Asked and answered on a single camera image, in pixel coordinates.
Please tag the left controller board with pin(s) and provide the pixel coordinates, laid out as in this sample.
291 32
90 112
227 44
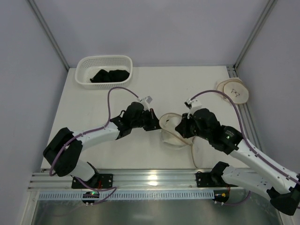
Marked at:
90 197

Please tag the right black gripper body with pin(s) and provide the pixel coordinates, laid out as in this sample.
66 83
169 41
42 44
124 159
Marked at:
185 126

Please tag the controller board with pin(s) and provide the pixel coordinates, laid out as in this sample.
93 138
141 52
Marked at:
90 197
221 198

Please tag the slotted grey cable duct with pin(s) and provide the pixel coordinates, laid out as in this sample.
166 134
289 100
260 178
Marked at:
130 195

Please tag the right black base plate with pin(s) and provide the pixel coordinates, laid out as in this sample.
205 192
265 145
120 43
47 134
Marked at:
210 180

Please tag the right aluminium frame post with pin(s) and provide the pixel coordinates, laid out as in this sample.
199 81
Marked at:
255 31

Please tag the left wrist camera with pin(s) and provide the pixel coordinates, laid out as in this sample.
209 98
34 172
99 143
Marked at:
145 102

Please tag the white plastic basket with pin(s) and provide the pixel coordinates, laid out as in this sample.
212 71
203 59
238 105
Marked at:
89 66

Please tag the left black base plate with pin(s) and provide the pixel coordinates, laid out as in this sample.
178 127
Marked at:
103 181

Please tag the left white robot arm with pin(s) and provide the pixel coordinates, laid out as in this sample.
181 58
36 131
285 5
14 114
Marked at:
63 151

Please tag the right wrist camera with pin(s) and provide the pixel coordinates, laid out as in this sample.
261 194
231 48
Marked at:
193 105

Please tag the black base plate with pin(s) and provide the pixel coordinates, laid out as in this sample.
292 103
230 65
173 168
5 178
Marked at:
210 180
103 181

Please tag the right aluminium side rail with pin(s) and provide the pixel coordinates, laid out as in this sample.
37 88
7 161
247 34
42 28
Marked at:
249 125

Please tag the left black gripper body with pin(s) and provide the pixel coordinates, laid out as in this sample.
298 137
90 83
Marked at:
151 120

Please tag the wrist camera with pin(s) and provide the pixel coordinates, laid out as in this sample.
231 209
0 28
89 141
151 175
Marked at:
145 102
193 105

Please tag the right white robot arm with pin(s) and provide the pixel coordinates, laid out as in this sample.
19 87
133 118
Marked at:
278 185

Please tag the white mesh laundry bag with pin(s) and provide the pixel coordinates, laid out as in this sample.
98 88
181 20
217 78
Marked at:
172 138

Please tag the aluminium front rail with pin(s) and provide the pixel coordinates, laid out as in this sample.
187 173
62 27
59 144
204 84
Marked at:
144 179

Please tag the aluminium frame post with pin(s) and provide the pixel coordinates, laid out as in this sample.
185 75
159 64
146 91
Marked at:
46 29
255 31

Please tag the left aluminium frame post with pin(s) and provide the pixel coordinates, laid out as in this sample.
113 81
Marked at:
46 29

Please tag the right controller board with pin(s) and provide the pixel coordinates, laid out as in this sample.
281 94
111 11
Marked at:
221 198

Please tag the black bra in basket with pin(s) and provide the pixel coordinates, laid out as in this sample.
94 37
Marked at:
112 76

